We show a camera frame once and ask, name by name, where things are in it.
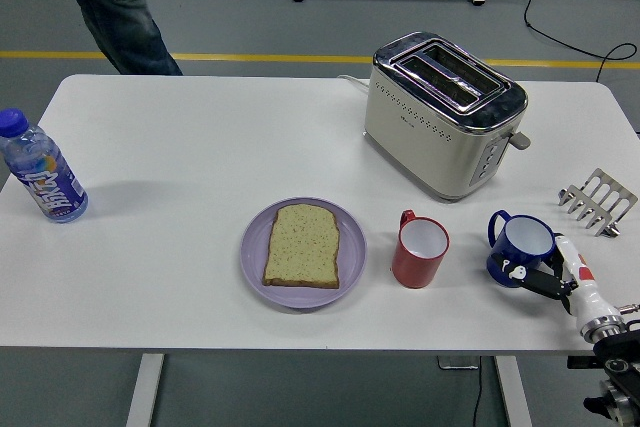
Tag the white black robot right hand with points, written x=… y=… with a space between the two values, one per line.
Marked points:
x=580 y=272

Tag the blue enamel cup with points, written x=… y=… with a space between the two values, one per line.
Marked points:
x=525 y=242

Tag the red enamel cup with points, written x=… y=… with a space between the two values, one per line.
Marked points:
x=415 y=267

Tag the toast bread slice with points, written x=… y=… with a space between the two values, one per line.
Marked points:
x=302 y=247

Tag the person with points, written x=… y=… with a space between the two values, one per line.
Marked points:
x=120 y=12

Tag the black table control panel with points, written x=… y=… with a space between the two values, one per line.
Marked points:
x=580 y=362

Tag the silver metal toast rack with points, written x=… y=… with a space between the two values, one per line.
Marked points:
x=615 y=184

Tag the white table leg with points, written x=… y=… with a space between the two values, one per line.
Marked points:
x=145 y=392
x=515 y=397

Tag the cream chrome toaster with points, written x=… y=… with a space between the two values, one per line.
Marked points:
x=425 y=147

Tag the clear bottle with purple cap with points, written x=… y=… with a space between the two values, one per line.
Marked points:
x=45 y=177

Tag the purple round plate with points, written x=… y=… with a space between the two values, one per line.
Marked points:
x=255 y=257

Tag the grey under-table bracket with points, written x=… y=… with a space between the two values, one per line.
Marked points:
x=457 y=364

